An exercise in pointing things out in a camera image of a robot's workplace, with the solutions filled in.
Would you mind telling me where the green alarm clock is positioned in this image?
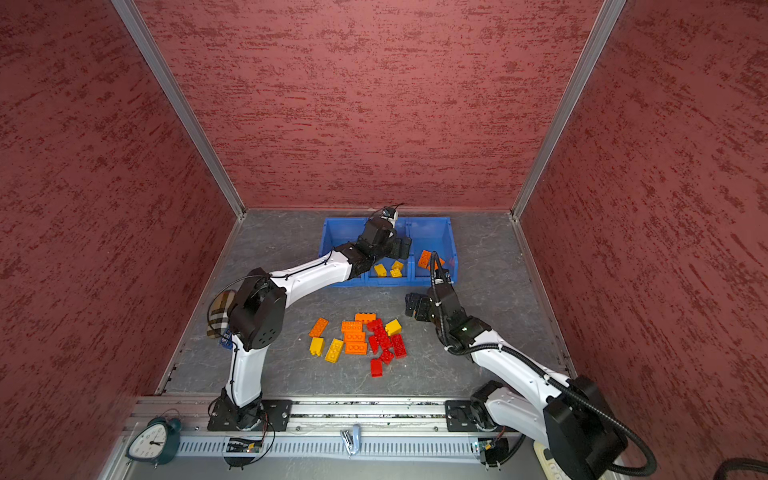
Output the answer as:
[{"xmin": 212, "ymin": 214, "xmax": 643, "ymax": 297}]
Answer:
[{"xmin": 125, "ymin": 417, "xmax": 182, "ymax": 466}]

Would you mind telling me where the silver clip on rail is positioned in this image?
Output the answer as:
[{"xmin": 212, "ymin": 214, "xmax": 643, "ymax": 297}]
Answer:
[{"xmin": 340, "ymin": 424, "xmax": 362, "ymax": 457}]

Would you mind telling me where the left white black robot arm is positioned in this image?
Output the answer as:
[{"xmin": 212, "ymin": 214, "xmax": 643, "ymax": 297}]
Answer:
[{"xmin": 212, "ymin": 205, "xmax": 411, "ymax": 430}]

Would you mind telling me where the orange lego left slanted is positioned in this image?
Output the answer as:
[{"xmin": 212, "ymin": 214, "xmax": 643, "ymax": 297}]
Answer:
[{"xmin": 309, "ymin": 318, "xmax": 329, "ymax": 338}]

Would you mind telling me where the red lego cluster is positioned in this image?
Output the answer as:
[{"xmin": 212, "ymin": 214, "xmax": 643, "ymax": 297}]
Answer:
[{"xmin": 366, "ymin": 319, "xmax": 408, "ymax": 365}]

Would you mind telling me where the yellow lego bottom left small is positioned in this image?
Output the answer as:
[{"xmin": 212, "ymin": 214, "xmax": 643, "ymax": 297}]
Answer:
[{"xmin": 310, "ymin": 337, "xmax": 325, "ymax": 357}]

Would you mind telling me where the beige calculator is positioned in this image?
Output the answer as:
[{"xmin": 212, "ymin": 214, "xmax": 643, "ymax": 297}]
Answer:
[{"xmin": 533, "ymin": 441, "xmax": 570, "ymax": 480}]

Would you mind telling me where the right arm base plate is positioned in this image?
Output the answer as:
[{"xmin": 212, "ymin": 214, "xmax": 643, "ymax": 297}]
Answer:
[{"xmin": 444, "ymin": 400, "xmax": 503, "ymax": 433}]

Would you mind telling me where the blue three-compartment bin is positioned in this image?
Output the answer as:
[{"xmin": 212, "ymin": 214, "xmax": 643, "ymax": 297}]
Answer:
[{"xmin": 337, "ymin": 217, "xmax": 459, "ymax": 288}]

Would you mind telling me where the orange lego stack centre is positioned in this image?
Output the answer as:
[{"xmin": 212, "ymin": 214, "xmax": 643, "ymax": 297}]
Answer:
[{"xmin": 341, "ymin": 321, "xmax": 368, "ymax": 356}]

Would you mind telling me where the red lego bottom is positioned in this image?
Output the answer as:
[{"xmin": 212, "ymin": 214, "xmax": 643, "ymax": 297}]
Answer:
[{"xmin": 370, "ymin": 358, "xmax": 383, "ymax": 378}]

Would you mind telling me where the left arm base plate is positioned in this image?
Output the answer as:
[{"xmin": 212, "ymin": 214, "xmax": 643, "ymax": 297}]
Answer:
[{"xmin": 207, "ymin": 397, "xmax": 293, "ymax": 432}]

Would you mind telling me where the yellow long lego bottom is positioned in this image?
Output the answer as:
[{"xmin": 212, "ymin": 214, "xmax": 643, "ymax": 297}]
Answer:
[{"xmin": 325, "ymin": 339, "xmax": 344, "ymax": 364}]

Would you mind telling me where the plaid cloth pouch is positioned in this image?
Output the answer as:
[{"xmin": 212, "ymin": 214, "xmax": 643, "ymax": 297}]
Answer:
[{"xmin": 206, "ymin": 289, "xmax": 236, "ymax": 344}]

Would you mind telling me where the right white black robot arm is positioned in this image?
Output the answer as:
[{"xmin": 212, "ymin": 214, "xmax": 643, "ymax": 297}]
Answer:
[{"xmin": 405, "ymin": 268, "xmax": 658, "ymax": 479}]

